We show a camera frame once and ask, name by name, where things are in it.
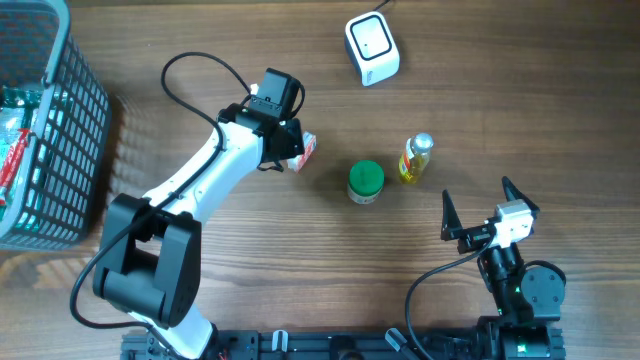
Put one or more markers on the yellow oil bottle silver cap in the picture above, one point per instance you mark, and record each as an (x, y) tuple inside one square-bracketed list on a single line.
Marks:
[(415, 157)]

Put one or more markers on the green lid jar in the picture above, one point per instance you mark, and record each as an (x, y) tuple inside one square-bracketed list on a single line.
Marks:
[(365, 182)]

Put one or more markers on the red white candy stick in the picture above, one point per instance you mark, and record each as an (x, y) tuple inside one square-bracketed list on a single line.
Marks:
[(12, 163)]

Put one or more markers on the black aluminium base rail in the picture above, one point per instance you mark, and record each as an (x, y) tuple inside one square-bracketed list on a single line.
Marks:
[(350, 345)]

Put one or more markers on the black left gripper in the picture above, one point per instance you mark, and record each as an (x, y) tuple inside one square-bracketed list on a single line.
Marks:
[(296, 144)]

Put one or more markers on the orange white small box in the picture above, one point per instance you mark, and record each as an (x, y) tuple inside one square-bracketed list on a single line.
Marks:
[(310, 142)]

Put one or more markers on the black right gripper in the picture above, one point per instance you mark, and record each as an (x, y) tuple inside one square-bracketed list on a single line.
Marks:
[(452, 229)]

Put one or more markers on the dark mesh shopping basket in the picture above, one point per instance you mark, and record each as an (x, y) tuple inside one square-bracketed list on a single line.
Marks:
[(57, 178)]

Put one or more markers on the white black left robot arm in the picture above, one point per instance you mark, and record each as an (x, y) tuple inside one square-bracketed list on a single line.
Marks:
[(151, 267)]

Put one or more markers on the green wipes packet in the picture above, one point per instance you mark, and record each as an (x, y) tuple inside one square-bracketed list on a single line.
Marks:
[(19, 108)]

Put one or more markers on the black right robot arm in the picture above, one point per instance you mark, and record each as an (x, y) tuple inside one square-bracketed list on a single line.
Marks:
[(528, 295)]

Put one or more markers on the white barcode scanner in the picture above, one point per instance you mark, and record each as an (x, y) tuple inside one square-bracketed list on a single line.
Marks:
[(371, 48)]

